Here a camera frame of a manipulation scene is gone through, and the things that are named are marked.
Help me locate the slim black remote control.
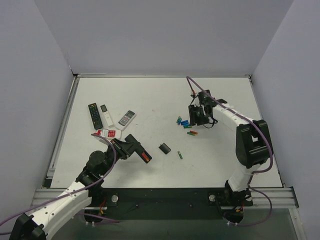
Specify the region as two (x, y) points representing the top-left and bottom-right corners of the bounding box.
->
(124, 134), (152, 164)

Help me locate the black battery cover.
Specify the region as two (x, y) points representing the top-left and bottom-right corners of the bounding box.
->
(158, 143), (171, 155)

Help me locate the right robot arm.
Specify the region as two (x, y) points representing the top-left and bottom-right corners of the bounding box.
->
(188, 90), (274, 206)

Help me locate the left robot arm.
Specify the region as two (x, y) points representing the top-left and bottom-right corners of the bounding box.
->
(9, 134), (144, 240)

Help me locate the red and white remote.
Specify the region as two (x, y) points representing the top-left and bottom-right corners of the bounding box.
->
(108, 129), (122, 139)

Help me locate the grey and white remote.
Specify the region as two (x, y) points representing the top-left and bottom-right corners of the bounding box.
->
(117, 110), (136, 131)

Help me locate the black multi-button remote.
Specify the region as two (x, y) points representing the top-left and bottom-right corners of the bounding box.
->
(88, 103), (103, 130)

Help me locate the slim white remote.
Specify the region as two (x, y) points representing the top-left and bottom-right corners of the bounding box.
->
(100, 104), (114, 128)

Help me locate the blue battery upper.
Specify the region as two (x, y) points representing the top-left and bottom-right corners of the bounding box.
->
(180, 120), (189, 125)

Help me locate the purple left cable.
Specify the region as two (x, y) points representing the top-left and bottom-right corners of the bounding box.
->
(0, 132), (121, 236)

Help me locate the purple cable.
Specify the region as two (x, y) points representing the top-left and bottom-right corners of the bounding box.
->
(0, 132), (121, 236)
(186, 75), (275, 227)

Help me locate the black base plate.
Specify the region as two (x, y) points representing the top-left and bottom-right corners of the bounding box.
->
(80, 187), (253, 223)

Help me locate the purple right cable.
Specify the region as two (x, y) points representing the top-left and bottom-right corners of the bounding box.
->
(186, 75), (275, 227)

